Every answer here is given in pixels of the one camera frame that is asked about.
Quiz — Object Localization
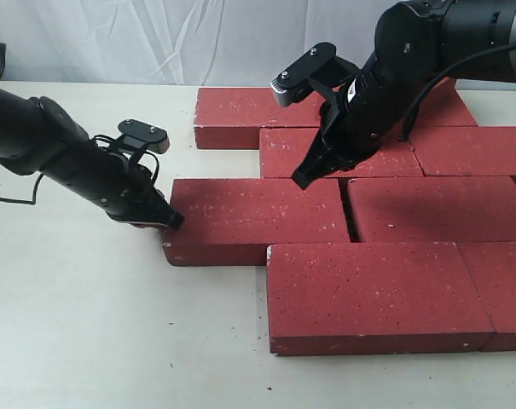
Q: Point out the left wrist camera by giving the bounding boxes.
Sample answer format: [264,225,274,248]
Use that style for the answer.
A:
[118,118,170,154]

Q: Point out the far-right edge red brick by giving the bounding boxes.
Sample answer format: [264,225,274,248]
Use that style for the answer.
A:
[409,126,516,184]

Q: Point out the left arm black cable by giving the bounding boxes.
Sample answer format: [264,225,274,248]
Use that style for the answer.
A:
[0,42,160,206]

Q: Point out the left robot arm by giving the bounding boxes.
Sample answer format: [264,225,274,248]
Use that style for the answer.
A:
[0,89,184,230]

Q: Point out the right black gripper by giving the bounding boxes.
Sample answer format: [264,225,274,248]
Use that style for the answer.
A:
[291,54,428,188]

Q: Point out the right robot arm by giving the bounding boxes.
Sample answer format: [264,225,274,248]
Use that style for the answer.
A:
[274,1,516,188]

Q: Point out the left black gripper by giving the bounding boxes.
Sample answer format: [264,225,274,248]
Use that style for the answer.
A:
[42,141,185,231]

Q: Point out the grey fabric backdrop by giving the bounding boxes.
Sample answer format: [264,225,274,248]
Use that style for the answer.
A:
[0,1,390,86]

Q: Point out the front large red brick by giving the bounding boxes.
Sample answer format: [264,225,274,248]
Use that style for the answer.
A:
[267,242,495,356]

